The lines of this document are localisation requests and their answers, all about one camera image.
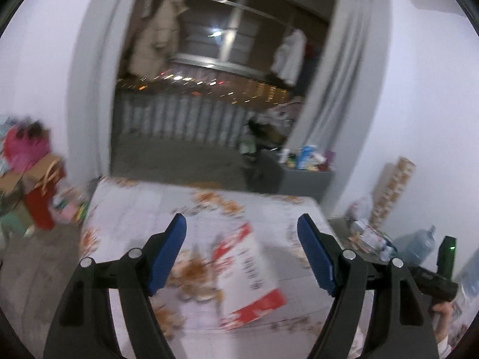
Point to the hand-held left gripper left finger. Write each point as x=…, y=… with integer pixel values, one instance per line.
x=166, y=258

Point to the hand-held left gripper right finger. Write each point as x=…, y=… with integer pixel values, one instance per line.
x=316, y=254

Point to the red white carton box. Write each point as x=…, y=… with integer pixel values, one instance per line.
x=249, y=276

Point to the person's right hand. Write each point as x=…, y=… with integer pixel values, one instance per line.
x=442, y=310

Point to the large water jug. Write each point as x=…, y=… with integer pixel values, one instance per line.
x=415, y=245

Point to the printed tablecloth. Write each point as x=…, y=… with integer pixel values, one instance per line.
x=149, y=205

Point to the pile of packaging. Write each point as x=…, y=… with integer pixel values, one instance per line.
x=368, y=228

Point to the grey bin with bottles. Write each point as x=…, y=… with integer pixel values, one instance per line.
x=299, y=183

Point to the cluster of bottles and packets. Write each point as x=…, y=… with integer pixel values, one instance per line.
x=308, y=157

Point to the pile of bags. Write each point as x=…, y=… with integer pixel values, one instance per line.
x=275, y=123

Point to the red bag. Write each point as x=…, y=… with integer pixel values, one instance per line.
x=41, y=202

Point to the balcony railing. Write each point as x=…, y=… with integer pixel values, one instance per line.
x=179, y=116

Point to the brown cardboard box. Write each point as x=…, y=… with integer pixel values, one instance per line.
x=15, y=181

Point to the white curtain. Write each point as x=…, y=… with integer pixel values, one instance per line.
x=336, y=63

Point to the white hanging garment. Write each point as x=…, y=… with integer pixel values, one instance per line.
x=290, y=56

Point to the beige hanging coat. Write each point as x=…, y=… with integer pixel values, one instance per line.
x=157, y=37

